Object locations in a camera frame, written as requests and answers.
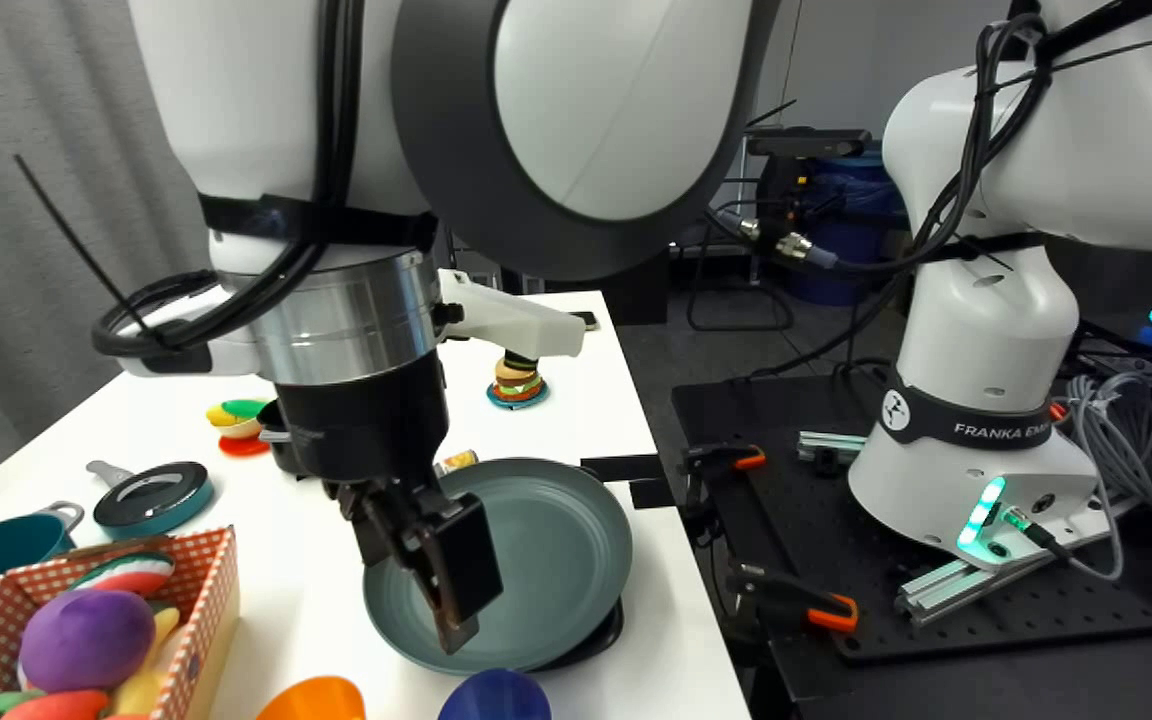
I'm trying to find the blue bin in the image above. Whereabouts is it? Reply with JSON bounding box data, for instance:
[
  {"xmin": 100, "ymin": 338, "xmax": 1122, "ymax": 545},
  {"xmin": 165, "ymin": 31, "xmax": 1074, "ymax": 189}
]
[{"xmin": 806, "ymin": 156, "xmax": 912, "ymax": 310}]

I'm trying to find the blue plastic cup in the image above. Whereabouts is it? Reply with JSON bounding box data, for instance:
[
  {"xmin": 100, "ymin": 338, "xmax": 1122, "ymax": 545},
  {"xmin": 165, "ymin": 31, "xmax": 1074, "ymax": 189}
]
[{"xmin": 435, "ymin": 664, "xmax": 557, "ymax": 720}]

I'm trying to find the grey round plate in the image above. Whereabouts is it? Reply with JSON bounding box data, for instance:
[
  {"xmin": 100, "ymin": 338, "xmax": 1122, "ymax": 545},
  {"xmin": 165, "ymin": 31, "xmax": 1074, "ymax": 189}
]
[{"xmin": 359, "ymin": 456, "xmax": 634, "ymax": 678}]

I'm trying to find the black flat plate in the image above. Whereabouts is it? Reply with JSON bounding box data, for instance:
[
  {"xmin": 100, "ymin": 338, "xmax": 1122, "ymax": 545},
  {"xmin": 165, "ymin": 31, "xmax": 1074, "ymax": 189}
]
[{"xmin": 576, "ymin": 453, "xmax": 666, "ymax": 485}]

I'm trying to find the black cabinet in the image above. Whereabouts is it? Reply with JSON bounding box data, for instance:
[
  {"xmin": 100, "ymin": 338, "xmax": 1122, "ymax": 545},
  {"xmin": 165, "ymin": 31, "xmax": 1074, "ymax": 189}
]
[{"xmin": 598, "ymin": 251, "xmax": 671, "ymax": 329}]

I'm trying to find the black perforated base board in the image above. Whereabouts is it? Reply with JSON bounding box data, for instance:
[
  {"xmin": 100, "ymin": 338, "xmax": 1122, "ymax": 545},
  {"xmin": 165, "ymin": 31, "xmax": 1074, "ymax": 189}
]
[{"xmin": 666, "ymin": 373, "xmax": 1152, "ymax": 668}]

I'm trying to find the toy burger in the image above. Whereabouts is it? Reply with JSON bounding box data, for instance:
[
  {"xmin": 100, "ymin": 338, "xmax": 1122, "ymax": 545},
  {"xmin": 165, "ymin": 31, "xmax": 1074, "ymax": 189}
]
[{"xmin": 486, "ymin": 347, "xmax": 550, "ymax": 405}]

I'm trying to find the purple plush toy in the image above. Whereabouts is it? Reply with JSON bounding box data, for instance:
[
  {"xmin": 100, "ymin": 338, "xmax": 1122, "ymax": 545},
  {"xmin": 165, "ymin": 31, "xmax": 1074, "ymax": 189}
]
[{"xmin": 14, "ymin": 587, "xmax": 160, "ymax": 697}]

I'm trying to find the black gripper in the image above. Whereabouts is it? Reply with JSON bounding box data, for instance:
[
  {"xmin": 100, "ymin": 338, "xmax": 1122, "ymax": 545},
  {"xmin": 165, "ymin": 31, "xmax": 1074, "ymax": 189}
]
[{"xmin": 266, "ymin": 354, "xmax": 509, "ymax": 655}]

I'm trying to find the teal pan with glass lid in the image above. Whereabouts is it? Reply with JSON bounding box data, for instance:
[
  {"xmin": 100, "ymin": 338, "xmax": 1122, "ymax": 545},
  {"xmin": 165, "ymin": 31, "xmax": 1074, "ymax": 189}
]
[{"xmin": 85, "ymin": 456, "xmax": 221, "ymax": 545}]

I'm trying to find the black toy pot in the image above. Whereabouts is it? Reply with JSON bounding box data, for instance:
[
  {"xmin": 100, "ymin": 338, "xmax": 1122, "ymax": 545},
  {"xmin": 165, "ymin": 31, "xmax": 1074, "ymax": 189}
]
[{"xmin": 253, "ymin": 395, "xmax": 293, "ymax": 480}]

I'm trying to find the red orange plush toy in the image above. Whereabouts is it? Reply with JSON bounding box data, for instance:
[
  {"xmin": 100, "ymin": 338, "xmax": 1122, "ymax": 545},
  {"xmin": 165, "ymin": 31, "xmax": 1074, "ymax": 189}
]
[{"xmin": 0, "ymin": 686, "xmax": 111, "ymax": 720}]

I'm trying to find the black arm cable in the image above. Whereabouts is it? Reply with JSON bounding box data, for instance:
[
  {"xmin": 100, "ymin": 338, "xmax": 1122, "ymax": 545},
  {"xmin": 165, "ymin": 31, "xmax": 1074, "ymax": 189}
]
[{"xmin": 12, "ymin": 0, "xmax": 1152, "ymax": 375}]

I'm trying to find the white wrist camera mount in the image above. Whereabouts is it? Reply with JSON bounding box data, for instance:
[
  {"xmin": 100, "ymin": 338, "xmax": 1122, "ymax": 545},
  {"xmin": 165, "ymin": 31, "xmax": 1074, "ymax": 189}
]
[{"xmin": 435, "ymin": 269, "xmax": 586, "ymax": 361}]

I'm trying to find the red white green plush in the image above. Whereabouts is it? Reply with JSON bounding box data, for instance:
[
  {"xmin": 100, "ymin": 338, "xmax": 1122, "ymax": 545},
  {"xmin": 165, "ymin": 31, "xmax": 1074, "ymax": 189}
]
[{"xmin": 70, "ymin": 553, "xmax": 175, "ymax": 605}]

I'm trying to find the aluminium profile rail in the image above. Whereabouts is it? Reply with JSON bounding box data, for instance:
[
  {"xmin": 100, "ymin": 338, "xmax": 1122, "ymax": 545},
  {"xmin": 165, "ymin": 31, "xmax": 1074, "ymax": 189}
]
[{"xmin": 894, "ymin": 514, "xmax": 1110, "ymax": 629}]

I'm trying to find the grey cable bundle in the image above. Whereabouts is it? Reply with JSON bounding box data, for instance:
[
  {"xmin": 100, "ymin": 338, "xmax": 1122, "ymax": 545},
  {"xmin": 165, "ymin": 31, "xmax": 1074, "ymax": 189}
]
[{"xmin": 1061, "ymin": 364, "xmax": 1152, "ymax": 585}]

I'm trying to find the small teal plate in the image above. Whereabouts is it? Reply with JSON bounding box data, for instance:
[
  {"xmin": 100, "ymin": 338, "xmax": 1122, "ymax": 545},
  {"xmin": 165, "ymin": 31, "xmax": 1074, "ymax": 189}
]
[{"xmin": 485, "ymin": 380, "xmax": 557, "ymax": 417}]

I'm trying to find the yellow plush toy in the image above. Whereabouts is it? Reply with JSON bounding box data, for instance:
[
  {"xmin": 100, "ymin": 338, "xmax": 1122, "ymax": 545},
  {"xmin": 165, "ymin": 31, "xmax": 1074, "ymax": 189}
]
[{"xmin": 111, "ymin": 605, "xmax": 186, "ymax": 718}]

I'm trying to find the black orange bar clamp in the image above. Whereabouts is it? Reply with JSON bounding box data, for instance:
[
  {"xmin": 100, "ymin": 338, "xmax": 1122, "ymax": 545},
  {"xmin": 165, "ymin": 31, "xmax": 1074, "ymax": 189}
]
[
  {"xmin": 679, "ymin": 440, "xmax": 770, "ymax": 480},
  {"xmin": 730, "ymin": 560, "xmax": 865, "ymax": 640}
]

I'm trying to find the black electronics box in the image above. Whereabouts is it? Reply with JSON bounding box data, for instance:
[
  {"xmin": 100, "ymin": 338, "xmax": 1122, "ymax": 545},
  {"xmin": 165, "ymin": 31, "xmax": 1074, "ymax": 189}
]
[{"xmin": 742, "ymin": 125, "xmax": 872, "ymax": 251}]

